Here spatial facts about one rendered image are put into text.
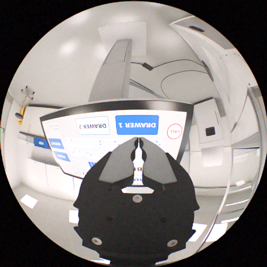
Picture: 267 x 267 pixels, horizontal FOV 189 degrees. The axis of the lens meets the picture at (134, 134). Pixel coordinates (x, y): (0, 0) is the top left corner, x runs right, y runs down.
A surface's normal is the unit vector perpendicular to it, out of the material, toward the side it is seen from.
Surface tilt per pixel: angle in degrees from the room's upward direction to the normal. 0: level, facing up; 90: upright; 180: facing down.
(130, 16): 0
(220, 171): 90
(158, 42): 0
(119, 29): 3
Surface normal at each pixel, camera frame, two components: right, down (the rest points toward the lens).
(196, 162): -0.85, -0.12
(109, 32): -0.01, 0.96
